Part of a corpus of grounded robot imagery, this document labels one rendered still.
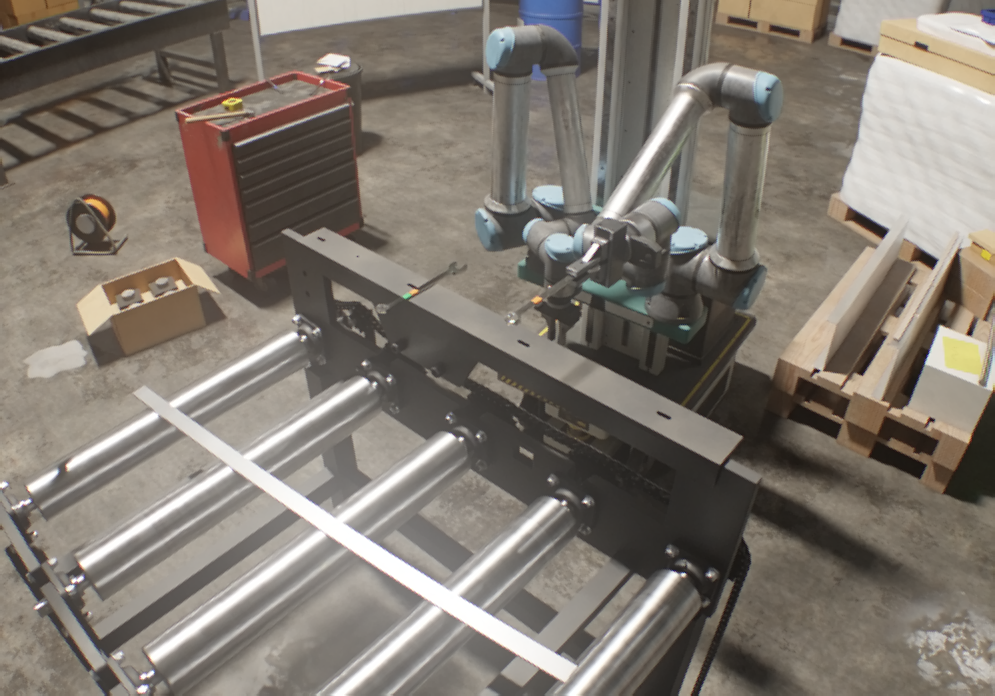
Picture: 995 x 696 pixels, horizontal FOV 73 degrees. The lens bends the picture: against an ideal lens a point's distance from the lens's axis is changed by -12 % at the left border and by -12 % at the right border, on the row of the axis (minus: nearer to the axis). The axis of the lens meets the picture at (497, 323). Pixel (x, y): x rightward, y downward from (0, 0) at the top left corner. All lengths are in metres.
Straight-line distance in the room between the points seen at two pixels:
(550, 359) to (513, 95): 0.99
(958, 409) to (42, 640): 3.28
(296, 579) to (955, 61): 3.92
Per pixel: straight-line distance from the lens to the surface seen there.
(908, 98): 4.53
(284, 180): 3.70
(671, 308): 2.40
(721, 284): 2.28
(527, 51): 2.22
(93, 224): 4.71
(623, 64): 2.44
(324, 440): 1.79
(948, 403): 3.05
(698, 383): 2.84
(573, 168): 2.28
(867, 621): 2.72
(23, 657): 2.81
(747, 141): 2.03
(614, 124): 2.49
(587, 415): 1.45
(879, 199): 4.75
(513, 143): 2.32
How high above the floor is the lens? 2.09
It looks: 36 degrees down
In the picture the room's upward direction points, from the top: straight up
